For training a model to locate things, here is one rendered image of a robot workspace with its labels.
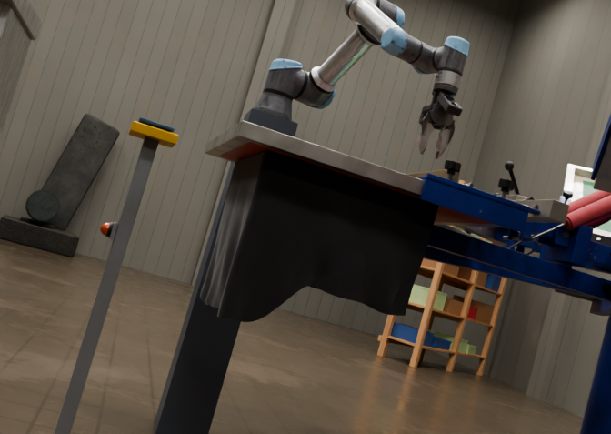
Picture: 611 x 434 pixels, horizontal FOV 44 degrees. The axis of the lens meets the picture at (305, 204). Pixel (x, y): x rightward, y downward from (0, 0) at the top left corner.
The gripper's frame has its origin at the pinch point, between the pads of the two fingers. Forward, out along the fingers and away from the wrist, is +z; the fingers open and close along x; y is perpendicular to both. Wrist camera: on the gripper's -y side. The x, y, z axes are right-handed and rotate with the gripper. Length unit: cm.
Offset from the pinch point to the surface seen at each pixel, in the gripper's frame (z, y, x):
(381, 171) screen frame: 14.9, -28.8, 23.5
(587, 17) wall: -399, 703, -464
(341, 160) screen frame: 15.4, -28.8, 34.1
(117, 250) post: 52, 11, 77
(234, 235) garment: 40, -8, 51
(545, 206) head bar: 10.5, -31.2, -21.7
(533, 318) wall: 21, 647, -459
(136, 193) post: 35, 11, 77
